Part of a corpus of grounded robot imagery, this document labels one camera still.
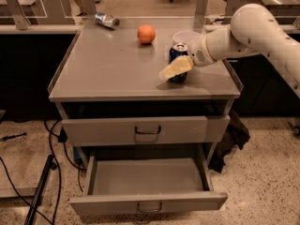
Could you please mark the blue pepsi can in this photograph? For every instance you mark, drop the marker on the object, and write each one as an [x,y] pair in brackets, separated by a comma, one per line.
[176,50]

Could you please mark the dark cloth on floor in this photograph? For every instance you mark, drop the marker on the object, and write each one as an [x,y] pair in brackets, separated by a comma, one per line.
[236,134]

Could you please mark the white bowl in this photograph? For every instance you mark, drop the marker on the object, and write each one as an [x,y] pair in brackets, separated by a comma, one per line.
[185,37]

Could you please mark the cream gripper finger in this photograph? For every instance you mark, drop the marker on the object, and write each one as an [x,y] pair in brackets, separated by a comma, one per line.
[179,65]

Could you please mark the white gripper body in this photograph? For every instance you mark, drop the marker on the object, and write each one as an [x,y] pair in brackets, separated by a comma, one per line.
[199,52]

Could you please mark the orange fruit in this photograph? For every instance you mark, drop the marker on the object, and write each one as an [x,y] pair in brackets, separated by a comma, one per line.
[146,34]

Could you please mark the closed upper drawer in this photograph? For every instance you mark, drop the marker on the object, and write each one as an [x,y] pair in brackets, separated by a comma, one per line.
[145,130]

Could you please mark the black bar on floor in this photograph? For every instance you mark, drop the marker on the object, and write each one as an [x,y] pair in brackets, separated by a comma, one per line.
[30,218]

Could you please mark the silver can lying down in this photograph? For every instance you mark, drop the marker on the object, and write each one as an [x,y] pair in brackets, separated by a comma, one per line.
[107,20]

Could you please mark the open middle drawer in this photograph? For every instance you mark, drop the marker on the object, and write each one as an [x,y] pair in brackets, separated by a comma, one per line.
[146,186]

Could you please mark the grey metal cabinet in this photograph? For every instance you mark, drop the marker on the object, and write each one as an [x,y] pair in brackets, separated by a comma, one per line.
[109,74]

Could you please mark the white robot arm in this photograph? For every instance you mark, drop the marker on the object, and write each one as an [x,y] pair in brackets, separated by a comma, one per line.
[252,30]

